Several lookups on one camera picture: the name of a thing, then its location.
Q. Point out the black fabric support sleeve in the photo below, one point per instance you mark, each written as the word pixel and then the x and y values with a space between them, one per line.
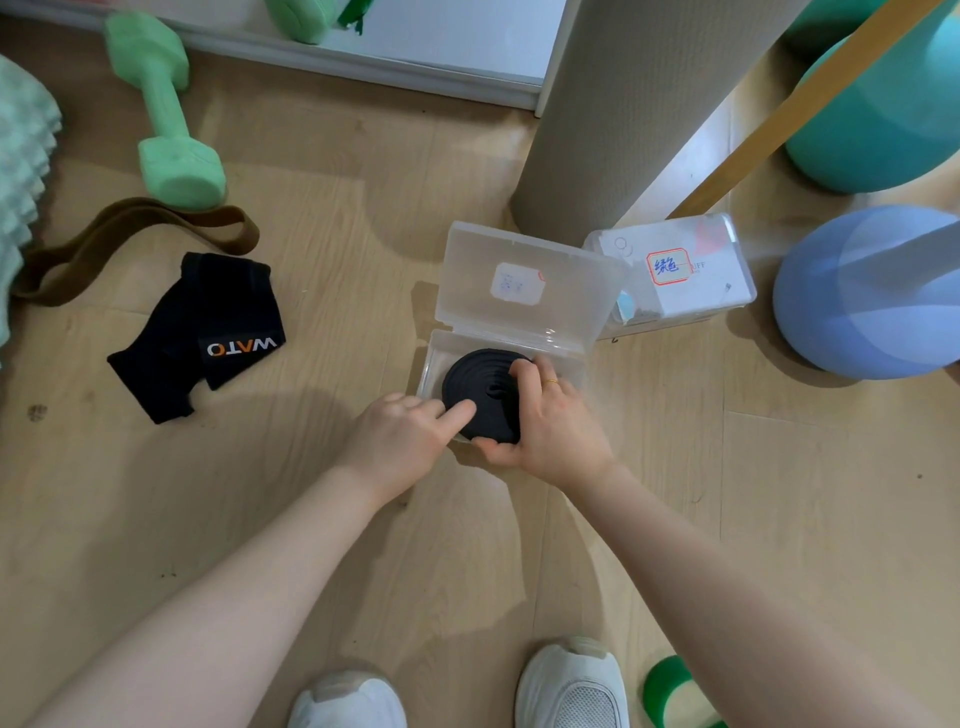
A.
pixel 187 337

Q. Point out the teal soft kettlebell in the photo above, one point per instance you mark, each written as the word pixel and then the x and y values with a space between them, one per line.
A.
pixel 885 120

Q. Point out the green tape roll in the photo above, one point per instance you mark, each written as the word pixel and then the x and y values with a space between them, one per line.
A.
pixel 667 686

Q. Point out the white right shoe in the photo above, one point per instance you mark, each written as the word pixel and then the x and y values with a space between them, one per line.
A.
pixel 574 686

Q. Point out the closed clear labelled plastic box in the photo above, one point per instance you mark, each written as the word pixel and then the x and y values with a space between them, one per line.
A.
pixel 705 285

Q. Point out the white shoe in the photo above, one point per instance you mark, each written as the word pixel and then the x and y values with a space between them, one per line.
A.
pixel 574 686
pixel 349 705

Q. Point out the brown elastic loop band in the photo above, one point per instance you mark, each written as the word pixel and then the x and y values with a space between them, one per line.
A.
pixel 112 225

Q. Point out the person's right thumb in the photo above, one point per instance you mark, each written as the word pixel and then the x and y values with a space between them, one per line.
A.
pixel 496 452

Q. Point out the white left shoe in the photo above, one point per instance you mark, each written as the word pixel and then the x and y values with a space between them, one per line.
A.
pixel 349 705

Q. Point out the wooden pole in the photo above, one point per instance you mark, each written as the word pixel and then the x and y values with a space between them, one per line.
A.
pixel 810 101

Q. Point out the mint spiky foam roller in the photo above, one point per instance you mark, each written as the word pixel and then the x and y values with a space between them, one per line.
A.
pixel 19 172

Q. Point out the grey rolled yoga mat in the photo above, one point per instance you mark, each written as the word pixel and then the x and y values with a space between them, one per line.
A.
pixel 622 112

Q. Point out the white framed panel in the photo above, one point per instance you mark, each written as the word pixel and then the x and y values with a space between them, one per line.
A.
pixel 450 37

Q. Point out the open clear plastic box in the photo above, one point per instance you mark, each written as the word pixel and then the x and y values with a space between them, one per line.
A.
pixel 480 262

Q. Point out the black resistance band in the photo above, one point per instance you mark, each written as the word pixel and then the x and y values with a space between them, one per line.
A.
pixel 480 379

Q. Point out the person's right middle finger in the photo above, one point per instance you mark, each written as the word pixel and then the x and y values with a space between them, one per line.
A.
pixel 550 373

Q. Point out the person's left hand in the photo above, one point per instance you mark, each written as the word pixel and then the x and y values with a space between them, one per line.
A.
pixel 394 446

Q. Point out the green dumbbell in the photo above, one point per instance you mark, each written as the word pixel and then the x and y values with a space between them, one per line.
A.
pixel 169 112

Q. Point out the blue soft kettlebell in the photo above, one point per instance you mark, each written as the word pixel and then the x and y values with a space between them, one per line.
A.
pixel 862 300

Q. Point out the person's left forearm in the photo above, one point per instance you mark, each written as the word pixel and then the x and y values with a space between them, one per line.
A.
pixel 225 607

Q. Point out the person's right forearm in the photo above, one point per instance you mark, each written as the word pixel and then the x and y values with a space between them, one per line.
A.
pixel 720 600

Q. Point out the person's right hand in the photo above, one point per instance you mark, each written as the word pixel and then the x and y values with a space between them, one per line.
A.
pixel 559 439

